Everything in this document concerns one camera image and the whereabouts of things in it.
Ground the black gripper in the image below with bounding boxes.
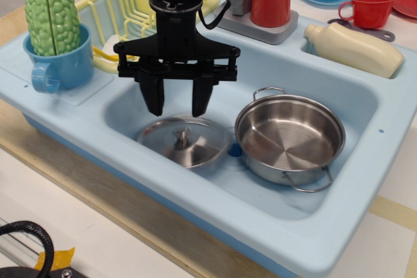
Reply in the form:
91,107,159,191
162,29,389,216
113,11,240,117

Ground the steel pot lid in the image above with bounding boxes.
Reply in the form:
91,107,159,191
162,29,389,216
136,115,232,172

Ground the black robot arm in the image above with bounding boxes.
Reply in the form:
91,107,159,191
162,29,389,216
113,0,240,117

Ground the yellow plastic utensil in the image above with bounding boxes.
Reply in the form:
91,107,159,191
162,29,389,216
93,46,119,63

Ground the yellow dish rack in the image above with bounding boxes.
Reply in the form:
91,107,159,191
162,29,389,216
76,0,156,74

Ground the blue plastic mug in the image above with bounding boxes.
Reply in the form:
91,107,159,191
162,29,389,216
23,24,94,94

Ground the grey toy faucet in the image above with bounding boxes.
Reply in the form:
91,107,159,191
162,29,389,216
219,0,298,45

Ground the light blue toy sink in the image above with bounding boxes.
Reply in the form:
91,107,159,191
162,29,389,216
1,17,416,277

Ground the green bitter melon toy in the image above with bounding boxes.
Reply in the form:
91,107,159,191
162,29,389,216
25,0,81,57

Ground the cream plastic bottle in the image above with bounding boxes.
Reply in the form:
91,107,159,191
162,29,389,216
304,23,405,79

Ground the yellow tape piece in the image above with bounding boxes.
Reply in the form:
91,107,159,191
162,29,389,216
34,247,76,271

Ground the red plastic cup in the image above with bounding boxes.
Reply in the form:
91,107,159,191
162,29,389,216
338,0,394,29

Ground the grey plastic utensil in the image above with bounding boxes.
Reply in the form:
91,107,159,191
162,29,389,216
327,18,395,42

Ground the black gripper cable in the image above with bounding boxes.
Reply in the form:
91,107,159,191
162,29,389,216
197,0,232,31

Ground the steel pot with handles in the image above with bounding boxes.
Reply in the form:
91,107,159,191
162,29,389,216
235,87,345,193

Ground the black braided cable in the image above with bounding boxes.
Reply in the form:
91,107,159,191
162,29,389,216
0,221,55,278

